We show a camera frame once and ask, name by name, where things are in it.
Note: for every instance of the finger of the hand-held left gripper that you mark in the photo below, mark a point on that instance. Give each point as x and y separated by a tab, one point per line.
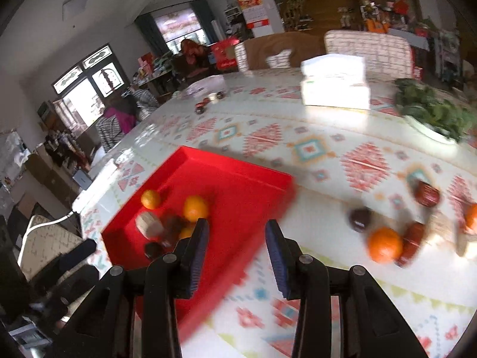
78	279
70	255

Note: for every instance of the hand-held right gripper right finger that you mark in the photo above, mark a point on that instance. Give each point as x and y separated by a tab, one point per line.
275	257

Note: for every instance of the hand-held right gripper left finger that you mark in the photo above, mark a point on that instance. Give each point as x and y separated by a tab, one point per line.
201	253

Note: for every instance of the wrinkled red jujube date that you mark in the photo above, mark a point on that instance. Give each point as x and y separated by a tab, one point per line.
426	193
172	227

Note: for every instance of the dark brown chestnut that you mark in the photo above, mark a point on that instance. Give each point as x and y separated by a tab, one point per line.
359	219
152	250

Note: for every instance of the white yam chunk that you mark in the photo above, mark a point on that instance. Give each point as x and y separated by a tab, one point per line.
149	225

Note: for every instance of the red plastic tray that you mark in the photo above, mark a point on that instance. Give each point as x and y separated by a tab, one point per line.
231	194

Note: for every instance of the small orange mandarin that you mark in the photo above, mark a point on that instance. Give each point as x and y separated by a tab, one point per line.
471	218
150	198

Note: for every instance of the smooth red jujube date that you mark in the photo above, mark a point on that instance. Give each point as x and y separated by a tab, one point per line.
411	240

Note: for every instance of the pink and striped clothes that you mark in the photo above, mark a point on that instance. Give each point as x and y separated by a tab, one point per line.
115	125

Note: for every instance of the small dark red fruit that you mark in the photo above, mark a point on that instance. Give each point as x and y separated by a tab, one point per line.
221	94
200	109

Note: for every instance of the window with decorated glass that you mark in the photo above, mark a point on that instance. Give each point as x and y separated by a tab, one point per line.
89	85

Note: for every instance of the white tissue pack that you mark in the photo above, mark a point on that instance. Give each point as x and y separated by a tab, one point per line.
335	82

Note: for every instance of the red patterned cloth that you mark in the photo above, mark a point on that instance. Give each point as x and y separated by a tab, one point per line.
192	55

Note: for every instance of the red gift box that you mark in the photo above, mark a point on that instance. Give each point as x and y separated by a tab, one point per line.
224	55

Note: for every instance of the white oval plate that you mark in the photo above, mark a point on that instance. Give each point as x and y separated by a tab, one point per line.
432	132

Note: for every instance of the brown chair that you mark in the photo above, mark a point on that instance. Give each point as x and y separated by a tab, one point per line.
272	50

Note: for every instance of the teal curtain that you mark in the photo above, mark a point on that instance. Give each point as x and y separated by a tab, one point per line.
205	18
149	33

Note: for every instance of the window with printed blind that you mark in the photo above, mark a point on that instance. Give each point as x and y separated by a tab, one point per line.
179	26

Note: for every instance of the square ceiling light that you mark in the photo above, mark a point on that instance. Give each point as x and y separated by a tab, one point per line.
76	5

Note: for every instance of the wooden staircase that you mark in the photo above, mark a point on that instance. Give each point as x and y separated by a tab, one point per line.
316	0

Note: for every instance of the metal storage rack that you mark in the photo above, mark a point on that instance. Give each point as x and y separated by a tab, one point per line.
447	57

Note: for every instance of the red wall calendar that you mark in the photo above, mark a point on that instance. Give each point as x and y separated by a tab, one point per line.
253	5

